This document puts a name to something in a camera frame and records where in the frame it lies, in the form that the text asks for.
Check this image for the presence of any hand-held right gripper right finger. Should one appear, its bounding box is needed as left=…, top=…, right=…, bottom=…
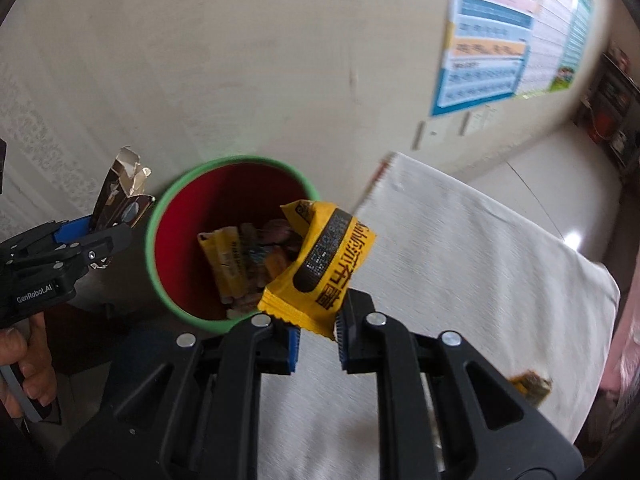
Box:
left=335, top=287, right=583, bottom=480

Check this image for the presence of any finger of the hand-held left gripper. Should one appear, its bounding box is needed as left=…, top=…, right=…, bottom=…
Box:
left=0, top=216, right=96, bottom=266
left=55, top=224, right=135, bottom=273

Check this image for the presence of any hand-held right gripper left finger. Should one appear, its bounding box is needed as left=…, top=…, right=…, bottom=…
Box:
left=57, top=316, right=301, bottom=480

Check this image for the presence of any silver foil wrapper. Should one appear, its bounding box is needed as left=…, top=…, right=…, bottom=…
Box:
left=92, top=146, right=153, bottom=233

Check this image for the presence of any yellow snack wrapper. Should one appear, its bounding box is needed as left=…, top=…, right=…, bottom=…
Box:
left=257, top=200, right=378, bottom=342
left=197, top=227, right=266, bottom=303

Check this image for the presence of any dark snack wrapper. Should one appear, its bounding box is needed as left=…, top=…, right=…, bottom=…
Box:
left=237, top=220, right=273, bottom=267

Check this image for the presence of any red bin with green rim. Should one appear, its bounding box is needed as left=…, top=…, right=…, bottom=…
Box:
left=145, top=156, right=321, bottom=333

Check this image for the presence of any person's left hand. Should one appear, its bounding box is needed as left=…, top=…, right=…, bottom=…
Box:
left=0, top=310, right=58, bottom=418

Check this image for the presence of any white tablecloth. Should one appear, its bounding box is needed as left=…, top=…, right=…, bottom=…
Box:
left=250, top=152, right=621, bottom=480

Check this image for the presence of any brown snack wrapper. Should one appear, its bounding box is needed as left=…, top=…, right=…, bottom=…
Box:
left=507, top=369, right=553, bottom=408

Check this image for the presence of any pink cloth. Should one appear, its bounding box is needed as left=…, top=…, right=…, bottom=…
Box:
left=600, top=280, right=640, bottom=411

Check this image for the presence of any dark shelf unit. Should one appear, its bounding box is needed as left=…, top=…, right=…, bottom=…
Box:
left=572, top=42, right=640, bottom=176

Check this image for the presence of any paper sheet on wall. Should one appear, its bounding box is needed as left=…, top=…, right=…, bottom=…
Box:
left=460, top=107, right=493, bottom=136

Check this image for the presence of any wall poster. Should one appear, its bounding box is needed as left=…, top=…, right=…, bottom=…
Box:
left=430, top=0, right=596, bottom=117

